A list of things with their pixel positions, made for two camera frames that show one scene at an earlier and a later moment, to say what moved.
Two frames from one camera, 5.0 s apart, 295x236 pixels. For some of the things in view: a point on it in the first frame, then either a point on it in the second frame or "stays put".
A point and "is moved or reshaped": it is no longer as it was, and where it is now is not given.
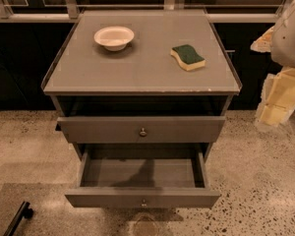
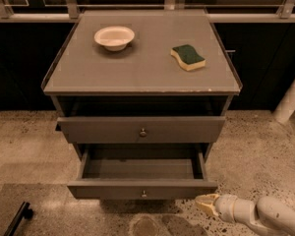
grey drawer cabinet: [142, 86] stays put
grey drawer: [143, 175] is moved or reshaped
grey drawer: [142, 130] stays put
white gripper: [290, 41] to [226, 206]
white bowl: [114, 38] stays put
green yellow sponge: [188, 57] stays put
